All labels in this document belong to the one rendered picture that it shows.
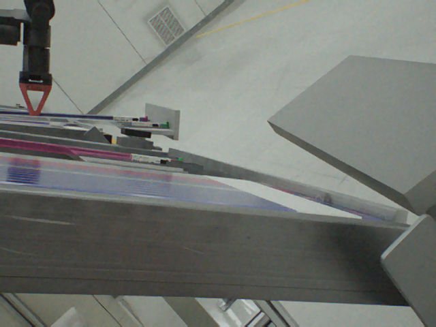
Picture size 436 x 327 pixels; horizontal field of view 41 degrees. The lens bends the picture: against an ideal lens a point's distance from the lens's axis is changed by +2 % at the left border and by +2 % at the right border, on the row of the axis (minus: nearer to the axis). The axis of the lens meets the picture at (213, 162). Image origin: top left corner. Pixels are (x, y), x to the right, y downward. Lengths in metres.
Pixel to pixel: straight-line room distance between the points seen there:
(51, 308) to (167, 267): 1.55
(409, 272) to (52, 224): 0.24
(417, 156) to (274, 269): 0.45
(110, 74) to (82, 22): 0.81
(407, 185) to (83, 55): 7.91
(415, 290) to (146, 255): 0.18
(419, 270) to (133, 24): 8.38
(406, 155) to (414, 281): 0.43
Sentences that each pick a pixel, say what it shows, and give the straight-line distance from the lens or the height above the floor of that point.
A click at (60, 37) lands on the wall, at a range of 8.53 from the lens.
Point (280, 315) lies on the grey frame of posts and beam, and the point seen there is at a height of 0.29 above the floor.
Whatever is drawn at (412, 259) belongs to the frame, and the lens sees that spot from 0.42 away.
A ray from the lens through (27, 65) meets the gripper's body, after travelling 1.32.
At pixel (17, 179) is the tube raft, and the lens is 0.41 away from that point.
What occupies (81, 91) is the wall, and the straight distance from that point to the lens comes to 8.52.
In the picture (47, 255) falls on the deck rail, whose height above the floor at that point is 0.90.
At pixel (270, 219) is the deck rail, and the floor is 0.81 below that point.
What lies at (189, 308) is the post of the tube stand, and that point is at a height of 0.31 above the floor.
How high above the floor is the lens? 0.99
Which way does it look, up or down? 18 degrees down
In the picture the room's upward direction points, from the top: 38 degrees counter-clockwise
